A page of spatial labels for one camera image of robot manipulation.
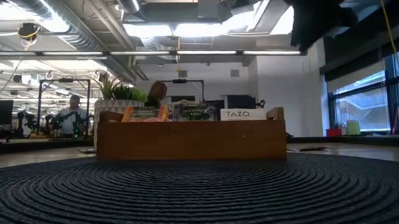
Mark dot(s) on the white orange Tazo tea packet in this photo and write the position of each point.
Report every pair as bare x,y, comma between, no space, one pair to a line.
243,114

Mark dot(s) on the wooden three-compartment tray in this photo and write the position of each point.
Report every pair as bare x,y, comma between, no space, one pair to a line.
190,141

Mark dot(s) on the black background robot arm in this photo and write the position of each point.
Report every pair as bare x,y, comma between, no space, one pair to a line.
56,125
24,123

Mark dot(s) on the grey ceiling junction box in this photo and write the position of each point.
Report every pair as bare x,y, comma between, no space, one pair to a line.
208,8

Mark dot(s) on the long linear ceiling light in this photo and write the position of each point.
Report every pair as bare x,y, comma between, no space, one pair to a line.
203,52

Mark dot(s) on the red box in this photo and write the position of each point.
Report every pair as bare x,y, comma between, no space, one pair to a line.
333,132

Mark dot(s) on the pale green container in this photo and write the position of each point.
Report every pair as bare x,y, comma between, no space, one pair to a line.
353,128

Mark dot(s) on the dark window ledge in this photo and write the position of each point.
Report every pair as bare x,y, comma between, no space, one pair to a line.
372,140

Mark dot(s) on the person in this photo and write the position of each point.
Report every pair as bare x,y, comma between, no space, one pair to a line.
72,119
157,92

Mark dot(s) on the succulent in patterned white pot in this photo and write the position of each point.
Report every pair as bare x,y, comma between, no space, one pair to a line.
117,92

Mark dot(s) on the round dark woven placemat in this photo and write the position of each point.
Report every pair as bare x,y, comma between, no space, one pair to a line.
203,199

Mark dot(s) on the black ceiling sensor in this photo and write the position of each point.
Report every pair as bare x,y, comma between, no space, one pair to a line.
29,30

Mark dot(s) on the dark background desk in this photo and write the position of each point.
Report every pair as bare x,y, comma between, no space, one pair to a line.
19,146

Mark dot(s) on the grey wall speaker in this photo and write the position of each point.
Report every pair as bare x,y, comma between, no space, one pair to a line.
182,74
234,73

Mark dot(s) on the black robot station frame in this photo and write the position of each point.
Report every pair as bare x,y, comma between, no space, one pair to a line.
63,80
179,81

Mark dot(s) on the silver round ventilation duct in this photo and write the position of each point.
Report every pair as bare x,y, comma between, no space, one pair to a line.
129,2

